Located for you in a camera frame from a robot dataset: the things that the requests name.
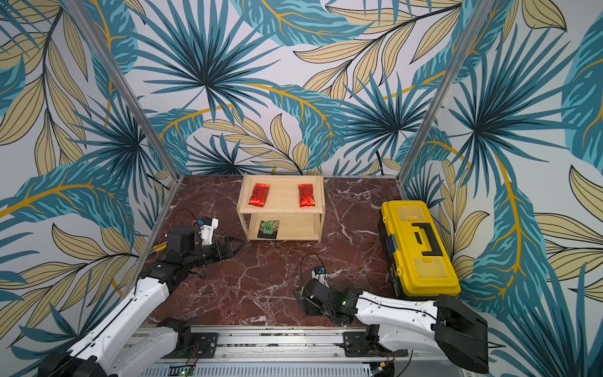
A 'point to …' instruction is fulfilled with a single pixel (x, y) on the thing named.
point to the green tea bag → (268, 229)
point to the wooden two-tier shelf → (282, 206)
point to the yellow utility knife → (161, 247)
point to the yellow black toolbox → (420, 259)
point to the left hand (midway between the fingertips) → (237, 248)
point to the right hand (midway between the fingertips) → (309, 302)
